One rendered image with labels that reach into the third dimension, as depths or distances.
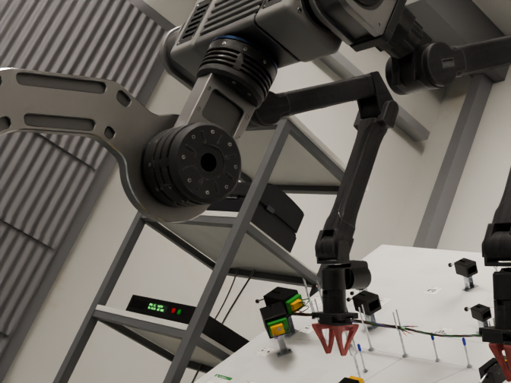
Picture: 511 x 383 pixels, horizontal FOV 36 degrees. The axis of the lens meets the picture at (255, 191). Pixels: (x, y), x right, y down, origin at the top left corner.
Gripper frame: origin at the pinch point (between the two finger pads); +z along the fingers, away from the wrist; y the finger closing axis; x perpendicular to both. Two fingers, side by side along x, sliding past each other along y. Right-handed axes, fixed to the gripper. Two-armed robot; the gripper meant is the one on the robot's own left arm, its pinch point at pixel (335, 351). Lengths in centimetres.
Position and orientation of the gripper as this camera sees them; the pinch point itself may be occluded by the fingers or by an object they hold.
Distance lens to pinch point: 193.7
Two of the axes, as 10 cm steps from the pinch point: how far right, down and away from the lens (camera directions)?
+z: 0.2, 10.0, -0.6
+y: -5.8, 0.6, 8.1
